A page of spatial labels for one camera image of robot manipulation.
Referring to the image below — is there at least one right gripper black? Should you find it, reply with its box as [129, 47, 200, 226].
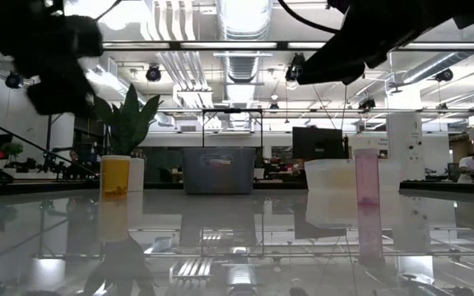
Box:
[296, 0, 474, 86]

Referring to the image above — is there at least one small orange pill bottle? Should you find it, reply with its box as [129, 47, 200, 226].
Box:
[99, 155, 132, 197]

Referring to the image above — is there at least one clear plastic bin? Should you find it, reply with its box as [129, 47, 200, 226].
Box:
[304, 158, 402, 193]

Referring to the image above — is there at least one dark grey plastic bin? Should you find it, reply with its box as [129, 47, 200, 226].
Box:
[182, 146, 257, 196]

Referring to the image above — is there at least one black ceiling spotlight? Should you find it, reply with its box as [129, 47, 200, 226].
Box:
[434, 67, 454, 83]
[145, 64, 163, 82]
[285, 53, 306, 82]
[5, 71, 24, 90]

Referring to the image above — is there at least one person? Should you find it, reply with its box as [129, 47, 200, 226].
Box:
[457, 154, 474, 184]
[67, 150, 83, 173]

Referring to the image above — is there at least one small green background plant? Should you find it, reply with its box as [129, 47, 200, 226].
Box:
[1, 141, 25, 164]

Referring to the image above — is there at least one black monitor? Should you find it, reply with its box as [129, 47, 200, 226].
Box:
[292, 126, 345, 161]

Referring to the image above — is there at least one green snake plant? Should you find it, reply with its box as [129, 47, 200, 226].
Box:
[94, 84, 162, 157]

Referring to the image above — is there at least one white pillar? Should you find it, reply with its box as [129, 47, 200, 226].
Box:
[386, 88, 425, 182]

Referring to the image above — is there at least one white plant pot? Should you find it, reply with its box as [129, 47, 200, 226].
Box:
[128, 157, 146, 192]

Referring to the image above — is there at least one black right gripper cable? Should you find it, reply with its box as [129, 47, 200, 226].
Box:
[277, 0, 343, 35]

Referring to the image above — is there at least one silver ceiling duct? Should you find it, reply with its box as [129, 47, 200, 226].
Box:
[216, 0, 273, 104]

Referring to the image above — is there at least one black rectangular stand frame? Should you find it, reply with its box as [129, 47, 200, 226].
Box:
[201, 108, 264, 149]

